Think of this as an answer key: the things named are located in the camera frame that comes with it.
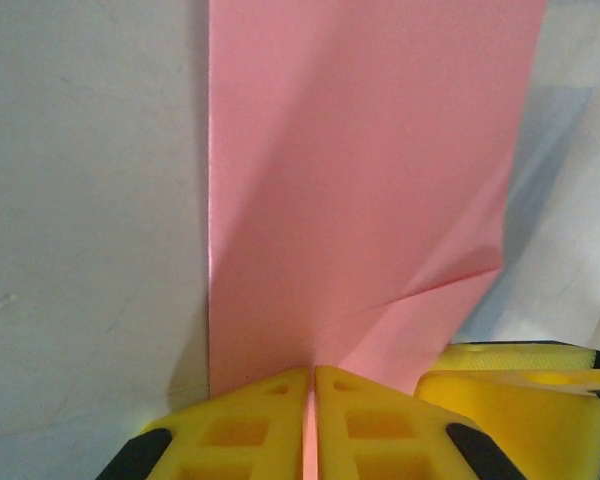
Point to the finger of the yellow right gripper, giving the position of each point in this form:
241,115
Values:
540,420
515,357

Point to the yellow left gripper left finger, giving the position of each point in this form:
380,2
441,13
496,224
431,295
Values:
230,430

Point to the pink paper sheet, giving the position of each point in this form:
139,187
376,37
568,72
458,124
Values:
355,175

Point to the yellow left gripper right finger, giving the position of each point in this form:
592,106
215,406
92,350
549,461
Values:
395,435

